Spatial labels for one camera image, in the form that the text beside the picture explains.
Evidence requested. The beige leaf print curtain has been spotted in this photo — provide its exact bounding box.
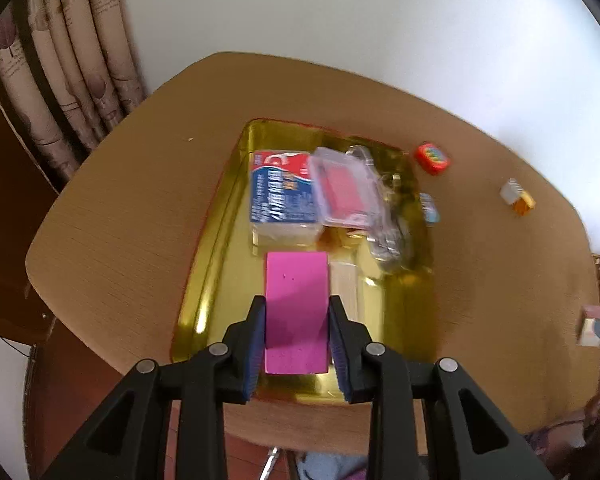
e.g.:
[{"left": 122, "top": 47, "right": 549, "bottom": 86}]
[{"left": 0, "top": 0, "right": 149, "bottom": 194}]

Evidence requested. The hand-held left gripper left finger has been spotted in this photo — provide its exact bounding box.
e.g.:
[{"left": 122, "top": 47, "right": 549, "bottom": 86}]
[{"left": 40, "top": 295, "right": 267, "bottom": 480}]

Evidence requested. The white zigzag cube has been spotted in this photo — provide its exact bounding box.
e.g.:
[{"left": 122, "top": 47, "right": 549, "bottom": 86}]
[{"left": 499, "top": 177, "right": 526, "bottom": 206}]

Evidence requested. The clear plastic box pink insert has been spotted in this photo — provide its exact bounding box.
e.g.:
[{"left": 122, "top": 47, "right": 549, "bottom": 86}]
[{"left": 310, "top": 147, "right": 386, "bottom": 229}]

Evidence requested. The small blue tin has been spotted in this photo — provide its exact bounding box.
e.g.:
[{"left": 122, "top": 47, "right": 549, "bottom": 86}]
[{"left": 419, "top": 192, "right": 441, "bottom": 225}]

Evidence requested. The brown wooden door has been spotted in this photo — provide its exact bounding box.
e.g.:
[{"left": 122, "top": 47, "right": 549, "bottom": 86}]
[{"left": 0, "top": 50, "right": 62, "bottom": 347}]

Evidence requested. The pink eraser block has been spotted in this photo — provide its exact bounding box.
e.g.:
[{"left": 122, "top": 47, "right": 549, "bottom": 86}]
[{"left": 263, "top": 251, "right": 331, "bottom": 375}]

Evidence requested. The red tin box gold inside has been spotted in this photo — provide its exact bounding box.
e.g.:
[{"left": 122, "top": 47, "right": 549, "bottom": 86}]
[{"left": 170, "top": 118, "right": 444, "bottom": 407}]

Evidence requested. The pink brown cardboard box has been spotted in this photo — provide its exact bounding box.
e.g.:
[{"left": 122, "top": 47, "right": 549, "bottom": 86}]
[{"left": 577, "top": 304, "right": 600, "bottom": 347}]

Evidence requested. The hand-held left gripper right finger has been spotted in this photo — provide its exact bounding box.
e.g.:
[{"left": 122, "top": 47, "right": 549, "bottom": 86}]
[{"left": 329, "top": 295, "right": 556, "bottom": 480}]

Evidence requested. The blue grey cloth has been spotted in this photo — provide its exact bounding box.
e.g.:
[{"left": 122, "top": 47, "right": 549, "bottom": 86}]
[{"left": 297, "top": 452, "right": 368, "bottom": 480}]

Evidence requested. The blue red white card box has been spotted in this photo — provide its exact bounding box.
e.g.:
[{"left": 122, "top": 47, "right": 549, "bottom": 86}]
[{"left": 248, "top": 149, "right": 327, "bottom": 249}]

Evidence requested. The orange rounded small box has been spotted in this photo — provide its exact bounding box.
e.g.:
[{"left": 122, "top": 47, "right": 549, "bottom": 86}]
[{"left": 413, "top": 141, "right": 453, "bottom": 176}]

